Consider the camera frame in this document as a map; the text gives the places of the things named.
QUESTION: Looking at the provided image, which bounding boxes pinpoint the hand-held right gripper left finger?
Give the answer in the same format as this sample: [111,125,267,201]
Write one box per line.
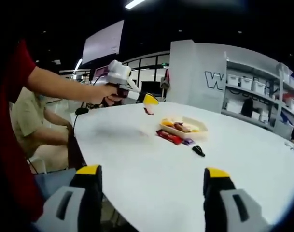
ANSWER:
[32,164,103,232]

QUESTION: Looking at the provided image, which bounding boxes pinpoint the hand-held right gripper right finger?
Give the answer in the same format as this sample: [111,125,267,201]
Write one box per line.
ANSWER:
[203,166,268,232]

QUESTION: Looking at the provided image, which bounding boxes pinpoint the pile of snacks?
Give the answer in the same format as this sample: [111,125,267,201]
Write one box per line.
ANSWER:
[161,117,200,133]

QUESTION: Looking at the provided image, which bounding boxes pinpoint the long dark red snack bar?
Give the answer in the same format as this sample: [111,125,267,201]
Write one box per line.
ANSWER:
[155,129,184,145]

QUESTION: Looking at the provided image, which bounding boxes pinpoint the cream plastic container tray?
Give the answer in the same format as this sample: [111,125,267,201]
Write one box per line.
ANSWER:
[159,116,209,141]

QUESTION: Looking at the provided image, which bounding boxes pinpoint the small black packet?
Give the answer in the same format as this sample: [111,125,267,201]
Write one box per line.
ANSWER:
[191,145,206,158]

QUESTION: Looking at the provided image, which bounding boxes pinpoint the person's left hand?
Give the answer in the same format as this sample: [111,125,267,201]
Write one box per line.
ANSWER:
[98,85,125,108]

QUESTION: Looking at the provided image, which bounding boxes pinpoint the black computer monitor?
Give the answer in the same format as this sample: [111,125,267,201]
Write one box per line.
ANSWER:
[140,81,160,94]

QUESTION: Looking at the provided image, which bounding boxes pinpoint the monitor with purple display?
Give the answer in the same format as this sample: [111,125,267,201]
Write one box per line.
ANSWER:
[94,65,111,79]

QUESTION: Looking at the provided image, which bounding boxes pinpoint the hanging grey red jacket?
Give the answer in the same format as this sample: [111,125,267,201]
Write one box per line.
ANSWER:
[160,68,171,92]

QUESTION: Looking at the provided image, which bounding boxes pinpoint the large hanging display screen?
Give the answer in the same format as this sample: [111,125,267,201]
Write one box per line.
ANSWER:
[82,19,125,65]

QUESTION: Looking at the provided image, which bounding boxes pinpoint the person's blue jeans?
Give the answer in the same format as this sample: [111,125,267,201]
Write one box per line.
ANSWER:
[34,168,77,201]

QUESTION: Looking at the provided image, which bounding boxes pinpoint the white plastic chair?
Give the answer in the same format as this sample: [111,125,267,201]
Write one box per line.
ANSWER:
[28,154,48,175]

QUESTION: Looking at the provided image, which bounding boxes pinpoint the ceiling light strip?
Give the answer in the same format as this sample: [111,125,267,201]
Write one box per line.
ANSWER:
[124,0,148,10]

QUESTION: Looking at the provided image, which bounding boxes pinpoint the large white storage bin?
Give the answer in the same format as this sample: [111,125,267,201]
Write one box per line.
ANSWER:
[240,76,253,89]
[227,73,241,87]
[252,80,267,95]

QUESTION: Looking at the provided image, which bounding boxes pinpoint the black bag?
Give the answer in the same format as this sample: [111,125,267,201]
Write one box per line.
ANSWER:
[240,97,254,118]

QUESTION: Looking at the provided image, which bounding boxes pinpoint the person's red shirt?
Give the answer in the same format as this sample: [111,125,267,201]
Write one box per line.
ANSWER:
[0,38,45,223]

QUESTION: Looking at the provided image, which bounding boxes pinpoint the grey metal shelving unit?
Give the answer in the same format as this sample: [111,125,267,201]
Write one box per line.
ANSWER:
[220,50,294,138]

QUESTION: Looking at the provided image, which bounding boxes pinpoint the black cable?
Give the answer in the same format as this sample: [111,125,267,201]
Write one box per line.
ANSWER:
[71,100,101,131]

